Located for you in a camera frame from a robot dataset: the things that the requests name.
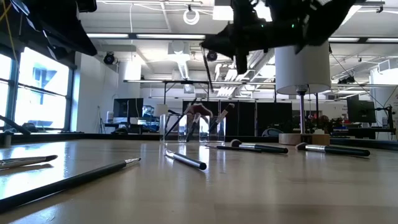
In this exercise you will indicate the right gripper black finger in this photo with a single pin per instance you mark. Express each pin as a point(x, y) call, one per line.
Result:
point(230, 29)
point(222, 43)

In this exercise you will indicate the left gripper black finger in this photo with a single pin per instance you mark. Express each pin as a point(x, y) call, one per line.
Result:
point(79, 32)
point(73, 45)

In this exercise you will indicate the black brush with silver ferrule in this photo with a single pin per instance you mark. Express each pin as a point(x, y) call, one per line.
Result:
point(25, 161)
point(207, 68)
point(186, 159)

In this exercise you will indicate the black brush with fluffy head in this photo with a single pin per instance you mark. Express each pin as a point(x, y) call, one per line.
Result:
point(264, 148)
point(221, 117)
point(335, 150)

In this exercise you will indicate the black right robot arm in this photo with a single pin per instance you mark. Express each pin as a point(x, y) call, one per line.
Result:
point(329, 18)

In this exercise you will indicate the black round ceiling device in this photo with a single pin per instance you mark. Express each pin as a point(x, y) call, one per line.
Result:
point(211, 56)
point(109, 58)

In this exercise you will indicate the white shade wooden base lamp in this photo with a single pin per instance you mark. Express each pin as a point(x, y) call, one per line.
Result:
point(303, 68)

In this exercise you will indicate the large window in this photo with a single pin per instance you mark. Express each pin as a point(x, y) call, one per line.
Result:
point(40, 93)

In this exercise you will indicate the long ceiling light strip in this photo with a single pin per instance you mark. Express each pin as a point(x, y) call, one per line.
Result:
point(140, 36)
point(357, 40)

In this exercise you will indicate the black computer monitor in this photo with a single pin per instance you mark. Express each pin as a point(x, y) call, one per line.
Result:
point(127, 107)
point(360, 110)

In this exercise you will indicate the black partition panels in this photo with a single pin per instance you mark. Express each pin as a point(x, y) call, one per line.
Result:
point(267, 116)

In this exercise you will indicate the small white lamp shade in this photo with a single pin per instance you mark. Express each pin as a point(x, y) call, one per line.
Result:
point(161, 110)

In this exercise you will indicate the clear acrylic brush organizer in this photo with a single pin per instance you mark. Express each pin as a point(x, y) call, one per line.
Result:
point(217, 133)

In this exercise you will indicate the plant with red flowers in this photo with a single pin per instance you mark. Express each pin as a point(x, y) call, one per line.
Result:
point(321, 123)

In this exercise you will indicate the white ceiling duct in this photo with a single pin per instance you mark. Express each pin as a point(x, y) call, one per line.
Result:
point(183, 62)

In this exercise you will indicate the small gray cylinder post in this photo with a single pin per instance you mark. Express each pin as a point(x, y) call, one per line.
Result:
point(7, 138)

